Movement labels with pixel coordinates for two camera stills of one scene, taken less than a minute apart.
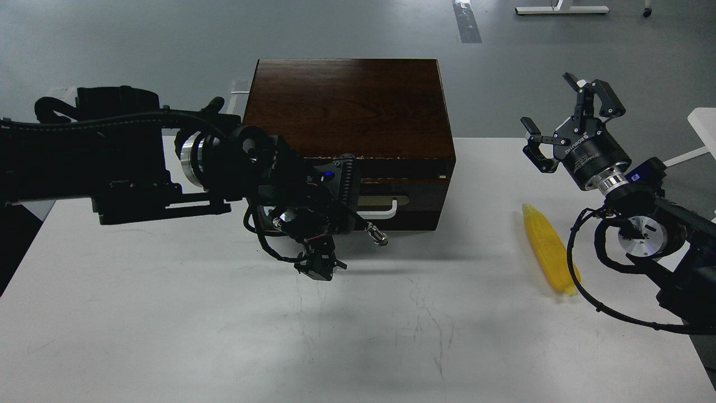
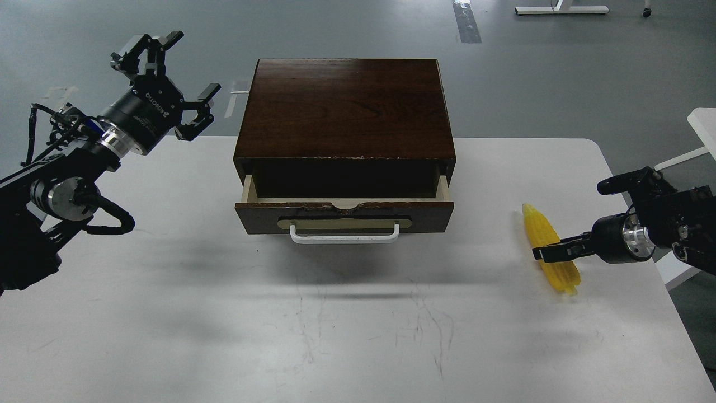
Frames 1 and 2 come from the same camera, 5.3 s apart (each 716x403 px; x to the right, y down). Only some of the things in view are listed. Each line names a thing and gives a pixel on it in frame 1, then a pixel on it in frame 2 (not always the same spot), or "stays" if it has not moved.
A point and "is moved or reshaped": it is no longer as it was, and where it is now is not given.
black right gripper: x=593 y=157 to x=617 y=238
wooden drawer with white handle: x=401 y=194 is moved or reshaped
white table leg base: x=556 y=8 stays
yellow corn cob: x=550 y=251 stays
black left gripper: x=320 y=225 to x=155 y=105
